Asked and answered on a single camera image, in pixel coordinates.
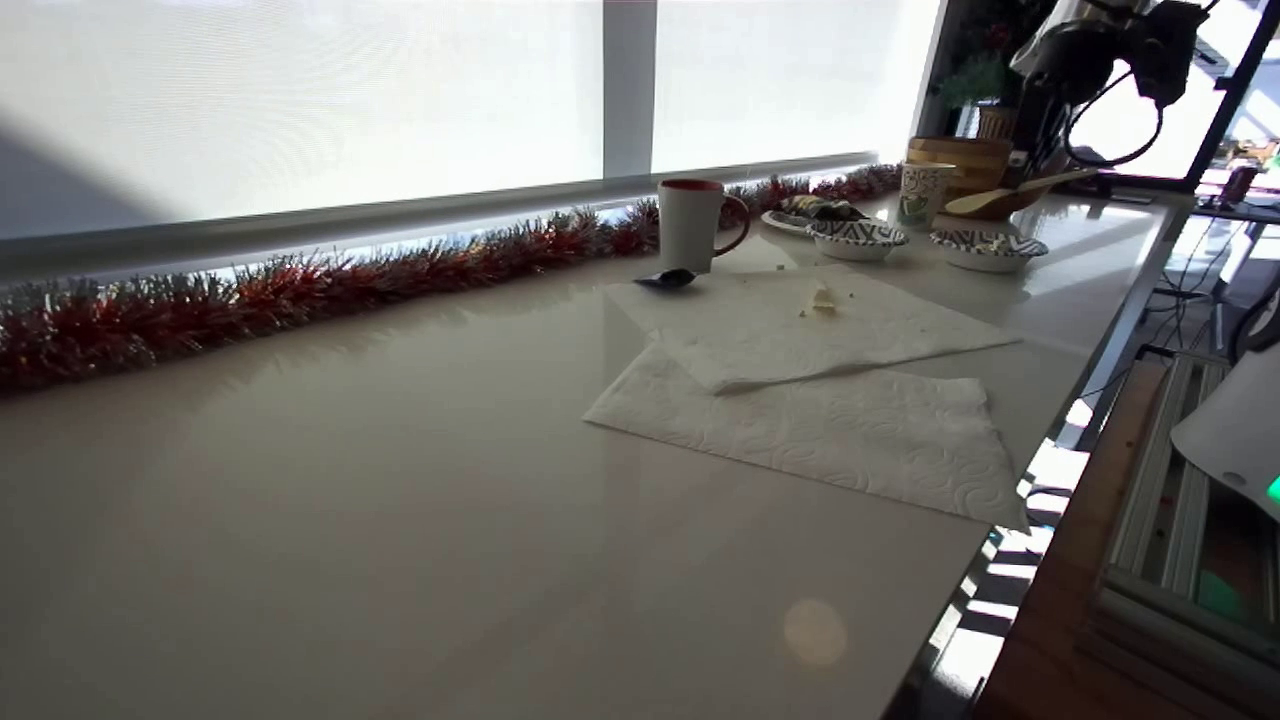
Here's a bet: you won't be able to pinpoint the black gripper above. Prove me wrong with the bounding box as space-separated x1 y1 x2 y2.
1006 4 1213 114

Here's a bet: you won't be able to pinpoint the cream plastic spoon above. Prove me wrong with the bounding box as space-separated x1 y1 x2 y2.
938 166 1105 224

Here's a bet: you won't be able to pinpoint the blue patterned paper bowl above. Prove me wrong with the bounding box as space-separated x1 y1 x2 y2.
808 212 912 269
927 217 1050 278

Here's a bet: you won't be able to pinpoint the round wooden container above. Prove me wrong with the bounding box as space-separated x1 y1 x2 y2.
903 133 1022 203

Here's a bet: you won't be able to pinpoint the patterned paper cup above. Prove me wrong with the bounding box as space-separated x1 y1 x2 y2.
896 157 954 234

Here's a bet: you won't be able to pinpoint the dark snack bag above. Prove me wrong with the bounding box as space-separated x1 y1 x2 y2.
783 192 873 228

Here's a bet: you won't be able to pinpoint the white round plate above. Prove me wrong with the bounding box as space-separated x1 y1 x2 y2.
757 198 873 246

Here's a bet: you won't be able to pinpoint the cream plastic stick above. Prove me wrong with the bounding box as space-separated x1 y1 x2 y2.
797 285 852 325

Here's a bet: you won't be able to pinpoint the white paper towel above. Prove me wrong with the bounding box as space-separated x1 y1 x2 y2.
580 340 1029 529
599 261 1022 401

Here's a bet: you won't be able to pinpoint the white mug red inside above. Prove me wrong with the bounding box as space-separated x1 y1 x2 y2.
655 177 757 278

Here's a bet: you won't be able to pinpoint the grey window mullion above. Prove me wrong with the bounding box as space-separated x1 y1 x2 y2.
599 0 660 184

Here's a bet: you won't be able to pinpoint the small dark blue wrapper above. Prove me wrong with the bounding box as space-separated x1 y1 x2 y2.
633 263 700 298

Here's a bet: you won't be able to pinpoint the red silver tinsel garland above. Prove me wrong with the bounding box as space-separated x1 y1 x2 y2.
0 159 912 396

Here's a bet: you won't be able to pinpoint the aluminium frame rails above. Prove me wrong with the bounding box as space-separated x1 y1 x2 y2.
1090 357 1280 672

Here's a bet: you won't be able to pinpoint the grey window rail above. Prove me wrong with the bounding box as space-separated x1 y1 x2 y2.
0 149 882 278

